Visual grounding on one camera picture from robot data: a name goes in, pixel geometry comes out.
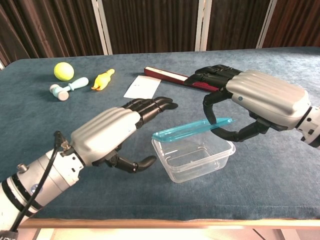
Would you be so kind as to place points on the clear teal plastic container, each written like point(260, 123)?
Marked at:
point(180, 131)

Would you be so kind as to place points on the white partition post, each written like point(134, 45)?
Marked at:
point(266, 23)
point(102, 25)
point(203, 25)

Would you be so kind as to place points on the light blue toy hammer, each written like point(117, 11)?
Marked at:
point(72, 86)

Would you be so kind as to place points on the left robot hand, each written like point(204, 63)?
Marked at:
point(105, 132)

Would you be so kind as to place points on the white paper card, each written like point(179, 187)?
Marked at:
point(143, 87)

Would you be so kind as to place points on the long dark red box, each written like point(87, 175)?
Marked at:
point(165, 75)

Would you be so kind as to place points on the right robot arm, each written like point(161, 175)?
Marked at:
point(312, 127)

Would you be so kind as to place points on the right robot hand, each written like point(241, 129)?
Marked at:
point(270, 97)

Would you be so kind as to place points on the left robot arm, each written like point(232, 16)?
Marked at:
point(42, 180)

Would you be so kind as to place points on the yellow rubber chicken toy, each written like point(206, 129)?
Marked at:
point(102, 80)

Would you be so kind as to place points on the yellow-green tennis ball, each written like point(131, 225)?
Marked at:
point(64, 71)

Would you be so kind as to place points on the blue-grey table cloth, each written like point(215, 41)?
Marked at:
point(100, 195)

